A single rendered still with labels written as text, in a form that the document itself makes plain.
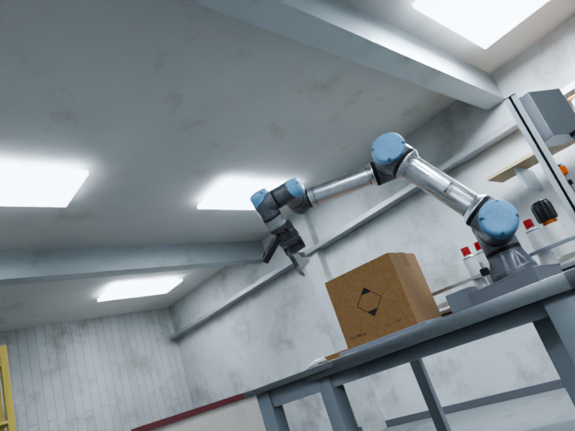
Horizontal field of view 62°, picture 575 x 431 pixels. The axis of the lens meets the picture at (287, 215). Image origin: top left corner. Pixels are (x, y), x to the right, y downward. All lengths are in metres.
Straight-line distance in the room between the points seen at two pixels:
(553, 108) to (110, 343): 8.46
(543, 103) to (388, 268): 0.81
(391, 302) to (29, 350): 7.77
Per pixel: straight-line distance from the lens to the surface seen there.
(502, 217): 1.58
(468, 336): 1.40
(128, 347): 9.54
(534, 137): 1.93
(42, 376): 8.98
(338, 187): 1.82
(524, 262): 1.70
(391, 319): 1.77
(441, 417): 3.06
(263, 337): 7.79
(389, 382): 6.33
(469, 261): 2.07
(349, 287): 1.84
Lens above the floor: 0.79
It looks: 19 degrees up
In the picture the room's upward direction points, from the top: 19 degrees counter-clockwise
